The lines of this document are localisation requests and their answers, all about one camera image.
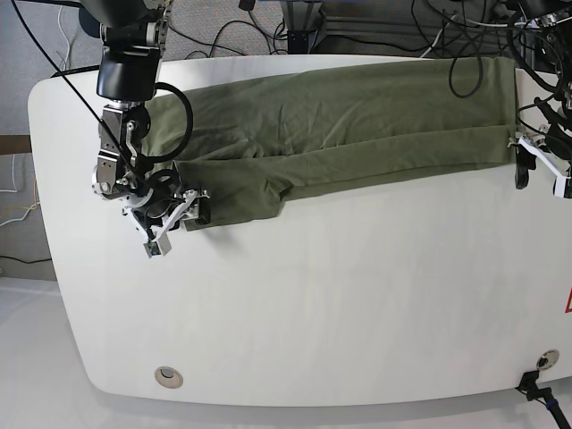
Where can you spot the left table cable grommet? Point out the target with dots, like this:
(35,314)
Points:
(168,377)

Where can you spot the table cable grommet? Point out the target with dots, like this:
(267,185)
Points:
(547,360)
(168,377)

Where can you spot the black clamp with cable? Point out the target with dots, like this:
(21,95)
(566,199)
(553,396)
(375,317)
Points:
(529,388)

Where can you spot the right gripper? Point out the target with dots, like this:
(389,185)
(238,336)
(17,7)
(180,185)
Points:
(154,216)

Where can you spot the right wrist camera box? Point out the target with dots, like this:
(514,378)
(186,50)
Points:
(158,247)

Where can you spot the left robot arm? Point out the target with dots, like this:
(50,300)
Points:
(550,24)

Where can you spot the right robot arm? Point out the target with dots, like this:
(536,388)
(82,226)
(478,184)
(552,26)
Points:
(134,38)

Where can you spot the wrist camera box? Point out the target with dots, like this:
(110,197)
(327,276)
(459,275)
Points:
(158,247)
(562,187)

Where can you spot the red warning triangle sticker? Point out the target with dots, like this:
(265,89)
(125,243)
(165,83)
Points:
(568,308)

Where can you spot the olive green T-shirt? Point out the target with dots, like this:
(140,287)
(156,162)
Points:
(259,143)

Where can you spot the right table cable grommet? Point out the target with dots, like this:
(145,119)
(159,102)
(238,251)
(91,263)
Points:
(547,360)

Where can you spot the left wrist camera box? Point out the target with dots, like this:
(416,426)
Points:
(562,187)

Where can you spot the black flat bar on floor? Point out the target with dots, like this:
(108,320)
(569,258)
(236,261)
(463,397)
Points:
(92,68)

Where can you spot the black metal frame post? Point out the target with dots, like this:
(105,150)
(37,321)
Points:
(304,22)

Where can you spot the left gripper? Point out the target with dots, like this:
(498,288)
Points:
(529,148)

